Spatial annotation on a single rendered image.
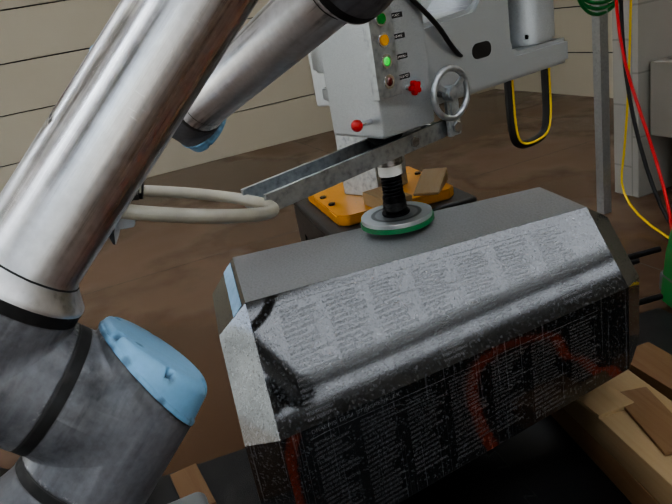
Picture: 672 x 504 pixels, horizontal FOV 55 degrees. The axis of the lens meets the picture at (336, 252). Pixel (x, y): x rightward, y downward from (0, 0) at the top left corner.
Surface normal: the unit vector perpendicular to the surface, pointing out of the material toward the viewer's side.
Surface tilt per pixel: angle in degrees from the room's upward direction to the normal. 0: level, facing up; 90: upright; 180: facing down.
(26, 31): 90
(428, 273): 45
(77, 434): 89
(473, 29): 90
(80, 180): 87
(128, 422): 80
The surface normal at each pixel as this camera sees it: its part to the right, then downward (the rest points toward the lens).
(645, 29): 0.39, 0.27
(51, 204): 0.13, 0.12
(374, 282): 0.08, -0.43
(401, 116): 0.62, 0.18
